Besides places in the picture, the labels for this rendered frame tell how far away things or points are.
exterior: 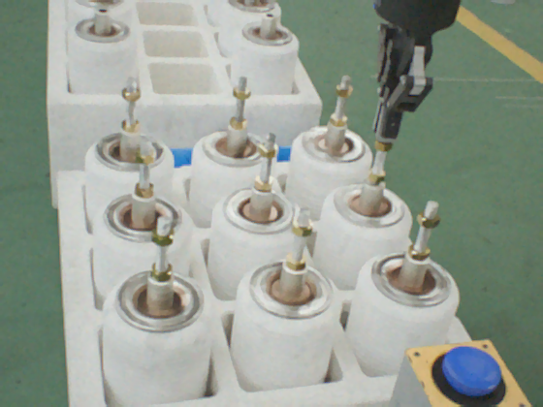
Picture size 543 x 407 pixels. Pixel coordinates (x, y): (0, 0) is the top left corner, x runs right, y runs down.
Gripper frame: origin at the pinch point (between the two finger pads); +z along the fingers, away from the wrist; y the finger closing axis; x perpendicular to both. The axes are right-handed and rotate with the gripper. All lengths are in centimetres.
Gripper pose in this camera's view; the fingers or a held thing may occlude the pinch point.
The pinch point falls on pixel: (388, 119)
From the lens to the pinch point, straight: 78.1
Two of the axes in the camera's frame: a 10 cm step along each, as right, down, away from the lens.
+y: 0.8, 5.9, -8.0
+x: 9.9, 0.5, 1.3
